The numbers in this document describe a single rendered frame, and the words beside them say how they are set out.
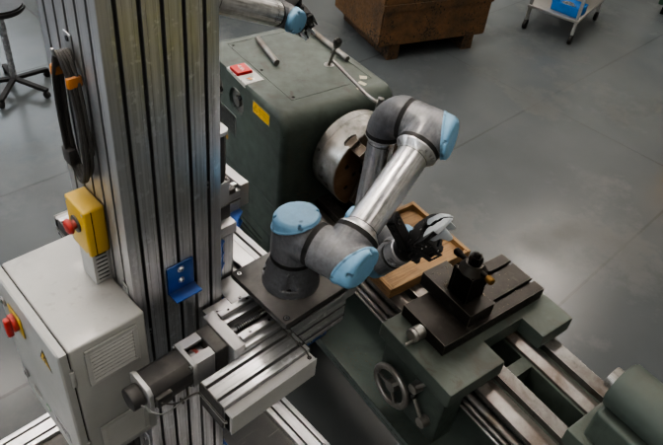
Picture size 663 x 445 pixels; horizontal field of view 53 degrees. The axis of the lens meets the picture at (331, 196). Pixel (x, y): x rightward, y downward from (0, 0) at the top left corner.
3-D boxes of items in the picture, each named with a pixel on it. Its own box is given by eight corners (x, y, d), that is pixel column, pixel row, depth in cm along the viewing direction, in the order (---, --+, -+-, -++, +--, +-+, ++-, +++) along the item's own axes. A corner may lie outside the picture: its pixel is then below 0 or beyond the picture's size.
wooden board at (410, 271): (333, 242, 228) (334, 234, 225) (411, 209, 246) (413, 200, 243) (389, 299, 210) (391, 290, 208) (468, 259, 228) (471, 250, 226)
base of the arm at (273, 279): (287, 309, 164) (289, 281, 158) (250, 274, 172) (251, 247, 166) (331, 281, 173) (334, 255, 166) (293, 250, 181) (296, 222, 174)
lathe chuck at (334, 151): (309, 196, 232) (330, 118, 215) (375, 183, 251) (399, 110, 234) (324, 211, 226) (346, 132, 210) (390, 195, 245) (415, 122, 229)
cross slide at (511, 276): (401, 314, 198) (404, 304, 195) (498, 262, 219) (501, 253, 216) (442, 356, 187) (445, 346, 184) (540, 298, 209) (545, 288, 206)
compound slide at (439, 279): (419, 283, 202) (422, 271, 199) (443, 270, 207) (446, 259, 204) (467, 329, 190) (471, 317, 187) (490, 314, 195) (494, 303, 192)
